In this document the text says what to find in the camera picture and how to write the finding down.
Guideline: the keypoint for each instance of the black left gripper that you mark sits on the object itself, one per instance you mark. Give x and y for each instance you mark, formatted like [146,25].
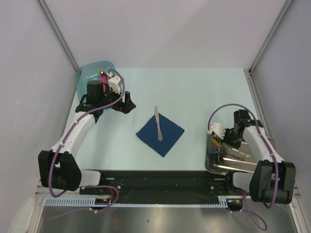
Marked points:
[125,107]

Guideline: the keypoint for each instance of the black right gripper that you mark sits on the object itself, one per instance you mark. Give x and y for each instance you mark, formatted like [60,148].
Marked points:
[236,145]

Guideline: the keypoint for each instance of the dark blue paper napkin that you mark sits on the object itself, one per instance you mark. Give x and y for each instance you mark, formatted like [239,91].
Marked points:
[171,133]

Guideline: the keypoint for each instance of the ornate silver table knife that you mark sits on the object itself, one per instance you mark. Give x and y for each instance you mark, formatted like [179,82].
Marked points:
[159,133]

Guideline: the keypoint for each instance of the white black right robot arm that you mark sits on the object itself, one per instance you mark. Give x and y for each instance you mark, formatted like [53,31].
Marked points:
[273,179]

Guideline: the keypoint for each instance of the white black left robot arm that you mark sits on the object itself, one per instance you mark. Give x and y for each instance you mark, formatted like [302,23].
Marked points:
[57,167]

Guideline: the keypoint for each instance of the pink rolled napkin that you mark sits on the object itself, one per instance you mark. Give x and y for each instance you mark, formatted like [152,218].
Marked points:
[104,81]

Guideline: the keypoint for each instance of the stainless steel tray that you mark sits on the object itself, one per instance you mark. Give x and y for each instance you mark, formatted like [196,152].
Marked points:
[221,163]

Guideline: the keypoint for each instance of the translucent blue plastic bin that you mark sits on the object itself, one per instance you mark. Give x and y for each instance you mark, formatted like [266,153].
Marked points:
[91,72]

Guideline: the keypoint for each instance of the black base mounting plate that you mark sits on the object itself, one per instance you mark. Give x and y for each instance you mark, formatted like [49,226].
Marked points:
[165,187]

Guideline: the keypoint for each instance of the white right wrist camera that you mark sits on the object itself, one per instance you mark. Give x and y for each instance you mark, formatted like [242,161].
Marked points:
[216,130]

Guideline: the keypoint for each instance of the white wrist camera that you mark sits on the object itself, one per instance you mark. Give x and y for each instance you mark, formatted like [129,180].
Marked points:
[216,130]
[114,83]

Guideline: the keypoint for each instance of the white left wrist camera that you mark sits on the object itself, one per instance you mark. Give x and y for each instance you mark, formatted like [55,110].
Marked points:
[114,83]

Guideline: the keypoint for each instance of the light blue cable duct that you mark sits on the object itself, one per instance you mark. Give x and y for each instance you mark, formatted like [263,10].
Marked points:
[98,202]

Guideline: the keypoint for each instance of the aluminium rail frame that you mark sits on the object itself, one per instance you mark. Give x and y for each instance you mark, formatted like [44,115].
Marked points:
[193,98]

